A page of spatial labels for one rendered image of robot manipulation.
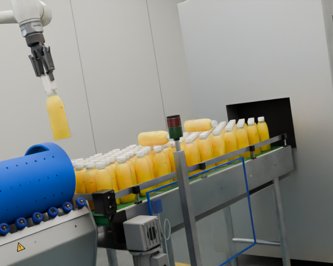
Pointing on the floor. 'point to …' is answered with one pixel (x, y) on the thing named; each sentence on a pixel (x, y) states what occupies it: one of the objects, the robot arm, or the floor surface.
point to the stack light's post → (187, 208)
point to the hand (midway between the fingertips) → (48, 83)
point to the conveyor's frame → (269, 159)
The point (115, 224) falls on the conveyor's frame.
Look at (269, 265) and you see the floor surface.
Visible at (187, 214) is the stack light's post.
